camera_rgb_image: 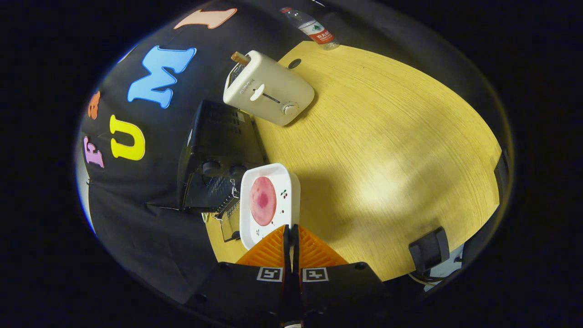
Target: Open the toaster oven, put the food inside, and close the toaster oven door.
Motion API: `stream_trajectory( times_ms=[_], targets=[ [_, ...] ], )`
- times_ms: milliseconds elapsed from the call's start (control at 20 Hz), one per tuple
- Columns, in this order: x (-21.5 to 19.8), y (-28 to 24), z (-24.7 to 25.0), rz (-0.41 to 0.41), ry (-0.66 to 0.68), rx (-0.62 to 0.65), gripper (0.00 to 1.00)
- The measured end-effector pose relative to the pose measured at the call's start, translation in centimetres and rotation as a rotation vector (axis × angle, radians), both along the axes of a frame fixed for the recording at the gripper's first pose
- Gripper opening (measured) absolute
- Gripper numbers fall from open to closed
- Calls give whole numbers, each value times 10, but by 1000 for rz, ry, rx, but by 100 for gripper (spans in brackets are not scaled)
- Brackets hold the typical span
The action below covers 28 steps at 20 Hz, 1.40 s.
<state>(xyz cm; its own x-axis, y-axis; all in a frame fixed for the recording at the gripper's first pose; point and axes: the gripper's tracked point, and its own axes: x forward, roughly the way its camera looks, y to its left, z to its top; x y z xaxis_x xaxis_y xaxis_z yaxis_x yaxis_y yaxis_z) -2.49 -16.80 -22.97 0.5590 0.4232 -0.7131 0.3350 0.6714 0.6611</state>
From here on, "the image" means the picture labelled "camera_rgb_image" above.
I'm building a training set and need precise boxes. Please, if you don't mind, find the black boxy object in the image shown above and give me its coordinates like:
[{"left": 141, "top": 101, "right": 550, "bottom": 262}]
[{"left": 409, "top": 226, "right": 450, "bottom": 276}]

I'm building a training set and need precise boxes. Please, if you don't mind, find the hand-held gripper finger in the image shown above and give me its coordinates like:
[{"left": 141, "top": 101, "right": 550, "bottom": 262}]
[
  {"left": 291, "top": 224, "right": 392, "bottom": 326},
  {"left": 184, "top": 224, "right": 292, "bottom": 325}
]

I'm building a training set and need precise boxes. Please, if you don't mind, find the black toaster oven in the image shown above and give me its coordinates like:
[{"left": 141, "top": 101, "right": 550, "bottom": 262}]
[{"left": 178, "top": 99, "right": 267, "bottom": 242}]

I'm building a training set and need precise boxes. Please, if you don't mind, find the clear water bottle red label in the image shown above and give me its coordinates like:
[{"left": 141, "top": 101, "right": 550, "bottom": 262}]
[{"left": 280, "top": 6, "right": 340, "bottom": 50}]

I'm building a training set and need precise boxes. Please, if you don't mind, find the white square plate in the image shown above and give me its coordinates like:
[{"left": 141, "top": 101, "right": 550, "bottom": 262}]
[{"left": 239, "top": 163, "right": 301, "bottom": 250}]

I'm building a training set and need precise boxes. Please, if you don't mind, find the pink ham slice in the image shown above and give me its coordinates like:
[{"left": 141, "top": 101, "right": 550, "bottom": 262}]
[{"left": 250, "top": 176, "right": 277, "bottom": 227}]

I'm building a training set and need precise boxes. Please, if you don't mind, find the white pop-up toaster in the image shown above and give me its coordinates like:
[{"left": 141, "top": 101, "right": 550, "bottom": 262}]
[{"left": 223, "top": 50, "right": 315, "bottom": 127}]

